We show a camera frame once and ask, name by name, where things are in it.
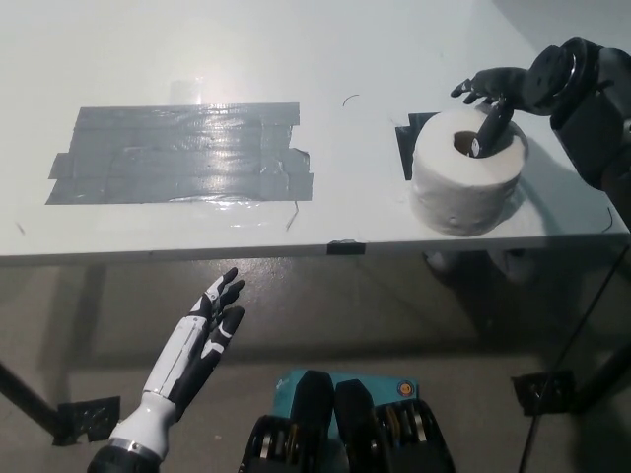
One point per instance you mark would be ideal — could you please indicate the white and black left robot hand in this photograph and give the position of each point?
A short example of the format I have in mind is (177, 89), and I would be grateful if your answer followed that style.
(182, 359)

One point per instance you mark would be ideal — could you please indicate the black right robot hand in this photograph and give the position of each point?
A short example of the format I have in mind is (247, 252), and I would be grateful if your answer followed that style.
(537, 88)

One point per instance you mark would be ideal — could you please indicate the white toilet paper roll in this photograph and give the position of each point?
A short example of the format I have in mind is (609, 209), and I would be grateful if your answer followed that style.
(458, 192)

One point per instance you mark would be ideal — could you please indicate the black ribbed left robot block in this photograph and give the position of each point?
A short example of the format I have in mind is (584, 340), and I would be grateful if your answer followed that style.
(310, 409)

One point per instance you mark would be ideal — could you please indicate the black ribbed robot block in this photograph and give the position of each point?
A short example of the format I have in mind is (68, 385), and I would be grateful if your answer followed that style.
(360, 419)
(310, 409)

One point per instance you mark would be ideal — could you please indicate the black ribbed right robot block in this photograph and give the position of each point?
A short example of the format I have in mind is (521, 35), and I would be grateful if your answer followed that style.
(360, 419)

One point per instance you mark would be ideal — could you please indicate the teal robot body box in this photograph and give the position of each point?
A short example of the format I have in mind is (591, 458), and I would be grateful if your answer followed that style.
(384, 386)

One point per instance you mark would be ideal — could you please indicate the black tape square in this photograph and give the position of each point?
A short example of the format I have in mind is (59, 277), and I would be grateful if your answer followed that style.
(406, 148)

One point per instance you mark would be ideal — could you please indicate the black table leg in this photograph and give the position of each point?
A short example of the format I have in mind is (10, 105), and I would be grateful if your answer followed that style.
(29, 396)
(609, 377)

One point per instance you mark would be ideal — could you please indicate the small black tape piece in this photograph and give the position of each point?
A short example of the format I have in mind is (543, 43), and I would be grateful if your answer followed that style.
(345, 248)

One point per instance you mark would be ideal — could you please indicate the white shoe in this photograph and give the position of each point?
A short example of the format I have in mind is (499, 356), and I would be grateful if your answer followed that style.
(439, 260)

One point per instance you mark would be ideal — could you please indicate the grey duct tape patch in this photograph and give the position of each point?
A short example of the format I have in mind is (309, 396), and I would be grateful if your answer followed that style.
(182, 155)

